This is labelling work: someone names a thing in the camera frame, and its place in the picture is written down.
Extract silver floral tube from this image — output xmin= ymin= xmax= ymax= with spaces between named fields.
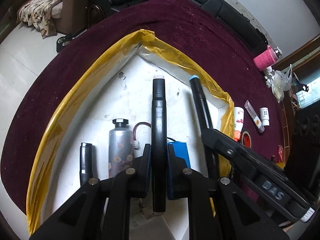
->
xmin=108 ymin=119 xmax=135 ymax=178

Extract black marker white cap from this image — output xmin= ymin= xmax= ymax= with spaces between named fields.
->
xmin=151 ymin=75 xmax=167 ymax=216

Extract white foam box yellow tape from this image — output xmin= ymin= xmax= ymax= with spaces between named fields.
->
xmin=26 ymin=29 xmax=234 ymax=233

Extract white bottle orange cap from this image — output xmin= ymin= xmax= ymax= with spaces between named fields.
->
xmin=234 ymin=107 xmax=244 ymax=141

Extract black electrical tape roll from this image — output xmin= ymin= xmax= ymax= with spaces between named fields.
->
xmin=241 ymin=130 xmax=252 ymax=148

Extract black marker teal cap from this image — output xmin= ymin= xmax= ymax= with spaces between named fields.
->
xmin=189 ymin=75 xmax=220 ymax=179

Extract red plastic packet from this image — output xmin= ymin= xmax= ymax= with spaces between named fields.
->
xmin=278 ymin=145 xmax=284 ymax=163

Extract short black marker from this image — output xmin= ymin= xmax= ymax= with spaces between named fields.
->
xmin=79 ymin=142 xmax=93 ymax=186

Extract small white pill bottle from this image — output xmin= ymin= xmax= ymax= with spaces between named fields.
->
xmin=259 ymin=107 xmax=270 ymax=126

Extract white cream tube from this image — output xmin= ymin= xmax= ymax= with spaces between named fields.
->
xmin=244 ymin=100 xmax=265 ymax=134

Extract clear plastic bag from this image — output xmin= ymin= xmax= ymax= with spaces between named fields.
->
xmin=271 ymin=65 xmax=292 ymax=103

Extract white stuffed toy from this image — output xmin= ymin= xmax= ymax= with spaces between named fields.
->
xmin=263 ymin=66 xmax=275 ymax=88

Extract pink knit covered bottle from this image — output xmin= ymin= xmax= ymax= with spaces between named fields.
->
xmin=253 ymin=45 xmax=283 ymax=71

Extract dark red tablecloth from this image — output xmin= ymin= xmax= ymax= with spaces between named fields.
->
xmin=1 ymin=0 xmax=284 ymax=211

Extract black shoes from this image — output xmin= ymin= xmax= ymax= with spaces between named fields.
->
xmin=56 ymin=34 xmax=73 ymax=53

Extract brown armchair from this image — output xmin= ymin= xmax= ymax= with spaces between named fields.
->
xmin=54 ymin=0 xmax=88 ymax=35

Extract floral blanket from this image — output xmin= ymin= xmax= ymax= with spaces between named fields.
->
xmin=17 ymin=0 xmax=63 ymax=38

